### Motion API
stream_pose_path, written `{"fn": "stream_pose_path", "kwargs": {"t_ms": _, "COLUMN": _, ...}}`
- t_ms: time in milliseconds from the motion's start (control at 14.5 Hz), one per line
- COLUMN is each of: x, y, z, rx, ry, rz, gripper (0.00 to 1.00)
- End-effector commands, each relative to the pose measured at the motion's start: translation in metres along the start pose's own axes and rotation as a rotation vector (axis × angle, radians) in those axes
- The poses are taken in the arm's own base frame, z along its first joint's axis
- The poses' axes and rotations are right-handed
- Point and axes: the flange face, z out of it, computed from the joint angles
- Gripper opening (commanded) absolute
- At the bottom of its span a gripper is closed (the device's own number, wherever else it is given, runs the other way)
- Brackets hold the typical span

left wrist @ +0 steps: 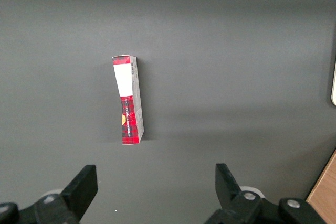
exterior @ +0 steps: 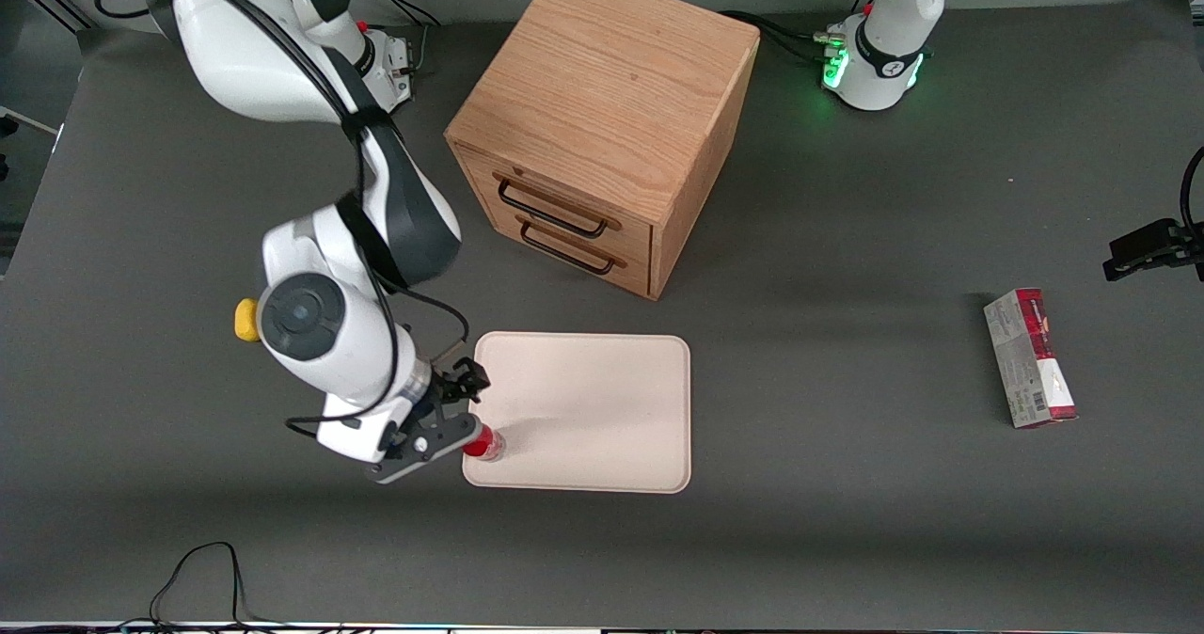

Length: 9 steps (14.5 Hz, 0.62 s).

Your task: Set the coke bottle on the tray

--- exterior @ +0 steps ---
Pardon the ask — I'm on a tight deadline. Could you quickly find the grey bar wrist camera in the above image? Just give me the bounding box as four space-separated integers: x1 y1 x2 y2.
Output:
365 411 483 484

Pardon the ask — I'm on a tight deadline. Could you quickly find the black looped table cable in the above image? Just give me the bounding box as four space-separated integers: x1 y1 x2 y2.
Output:
149 541 283 630

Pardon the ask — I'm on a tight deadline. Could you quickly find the wooden drawer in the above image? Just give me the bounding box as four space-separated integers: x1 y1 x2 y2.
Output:
484 206 654 298
456 145 656 263

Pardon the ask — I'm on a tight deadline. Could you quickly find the black arm-mounted cable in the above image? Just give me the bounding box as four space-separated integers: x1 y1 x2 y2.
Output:
89 0 471 430

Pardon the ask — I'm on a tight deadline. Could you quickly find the red grey carton box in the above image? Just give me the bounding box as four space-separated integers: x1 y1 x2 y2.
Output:
983 287 1079 430

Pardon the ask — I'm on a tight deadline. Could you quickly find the black metal drawer handle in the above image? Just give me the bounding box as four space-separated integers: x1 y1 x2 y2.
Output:
519 218 619 276
496 175 610 240

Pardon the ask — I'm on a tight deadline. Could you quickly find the black curved cable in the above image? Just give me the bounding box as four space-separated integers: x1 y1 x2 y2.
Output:
1179 145 1204 240

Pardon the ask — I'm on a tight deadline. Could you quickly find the black base cable bundle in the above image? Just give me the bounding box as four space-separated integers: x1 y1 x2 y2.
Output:
720 10 843 63

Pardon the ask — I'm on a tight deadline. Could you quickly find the black clamp device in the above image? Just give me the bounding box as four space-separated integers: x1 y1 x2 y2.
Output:
1103 218 1204 283

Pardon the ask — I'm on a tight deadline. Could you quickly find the beige plastic tray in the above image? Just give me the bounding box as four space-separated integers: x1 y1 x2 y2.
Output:
462 331 693 495

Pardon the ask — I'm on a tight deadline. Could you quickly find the wooden drawer cabinet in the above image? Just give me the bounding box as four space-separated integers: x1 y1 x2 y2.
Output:
444 0 761 302

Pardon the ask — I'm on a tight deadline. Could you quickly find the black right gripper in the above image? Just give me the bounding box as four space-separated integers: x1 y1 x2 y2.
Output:
426 358 492 407

